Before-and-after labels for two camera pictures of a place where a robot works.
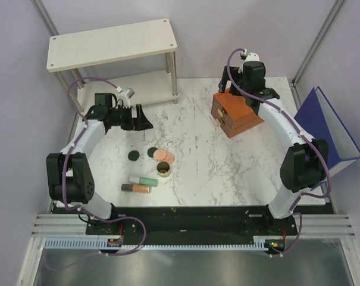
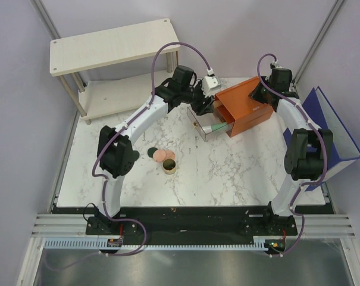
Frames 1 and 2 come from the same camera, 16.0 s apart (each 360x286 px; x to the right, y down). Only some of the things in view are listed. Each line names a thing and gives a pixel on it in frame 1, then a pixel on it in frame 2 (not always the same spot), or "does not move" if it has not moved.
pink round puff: (159, 154) does not move
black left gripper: (139, 124) → (198, 108)
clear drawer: (218, 105) → (210, 125)
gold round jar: (163, 168) → (169, 166)
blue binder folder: (316, 117) does not move
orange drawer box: (243, 116) does not move
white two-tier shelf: (139, 56) does not move
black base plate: (184, 225) does not move
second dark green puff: (151, 151) does not move
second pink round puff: (169, 158) does not move
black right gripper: (222, 83) → (255, 96)
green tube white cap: (143, 180) → (211, 128)
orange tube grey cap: (135, 187) → (222, 111)
